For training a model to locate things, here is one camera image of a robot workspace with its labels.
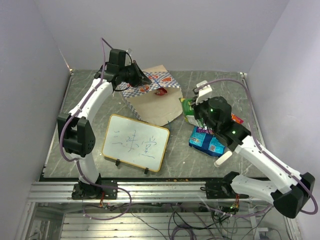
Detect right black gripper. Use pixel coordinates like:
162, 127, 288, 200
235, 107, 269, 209
190, 94, 219, 134

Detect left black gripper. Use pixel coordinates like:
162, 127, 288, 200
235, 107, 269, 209
120, 60, 153, 88

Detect green snack packet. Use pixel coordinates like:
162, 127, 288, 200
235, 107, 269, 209
179, 97, 206, 128

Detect small red candy packet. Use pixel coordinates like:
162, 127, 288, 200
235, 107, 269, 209
154, 87, 168, 96

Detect orange snack packet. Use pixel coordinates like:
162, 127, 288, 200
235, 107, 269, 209
231, 113, 244, 124

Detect blue checkered paper bag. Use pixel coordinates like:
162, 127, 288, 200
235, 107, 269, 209
117, 65, 183, 126

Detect teal snack packet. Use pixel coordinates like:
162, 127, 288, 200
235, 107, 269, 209
188, 131, 225, 157

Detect purple snack packet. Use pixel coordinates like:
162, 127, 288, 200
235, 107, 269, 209
195, 126, 215, 135

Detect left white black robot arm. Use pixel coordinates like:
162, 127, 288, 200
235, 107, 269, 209
57, 48, 151, 199

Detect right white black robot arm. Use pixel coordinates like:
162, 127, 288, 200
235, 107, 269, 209
192, 96, 315, 219

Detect white whiteboard eraser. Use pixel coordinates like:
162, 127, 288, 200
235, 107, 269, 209
214, 150, 233, 168

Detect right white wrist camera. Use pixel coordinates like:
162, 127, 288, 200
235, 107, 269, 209
194, 80, 213, 105

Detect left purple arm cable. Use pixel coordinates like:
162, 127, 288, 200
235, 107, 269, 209
59, 37, 133, 221

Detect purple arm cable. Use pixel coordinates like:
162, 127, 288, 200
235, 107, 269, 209
59, 37, 133, 221
199, 78, 319, 218

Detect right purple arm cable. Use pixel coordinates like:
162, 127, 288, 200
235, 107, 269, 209
199, 78, 319, 218

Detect small whiteboard with yellow frame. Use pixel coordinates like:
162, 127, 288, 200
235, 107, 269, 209
102, 114, 170, 173

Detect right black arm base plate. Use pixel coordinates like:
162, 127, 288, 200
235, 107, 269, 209
200, 178, 236, 200

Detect aluminium extrusion rail frame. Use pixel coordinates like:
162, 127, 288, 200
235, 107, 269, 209
26, 180, 292, 204

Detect tangled floor cables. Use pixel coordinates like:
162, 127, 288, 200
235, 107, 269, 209
82, 201, 281, 240

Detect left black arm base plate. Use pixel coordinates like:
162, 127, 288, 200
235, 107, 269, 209
71, 181, 118, 200

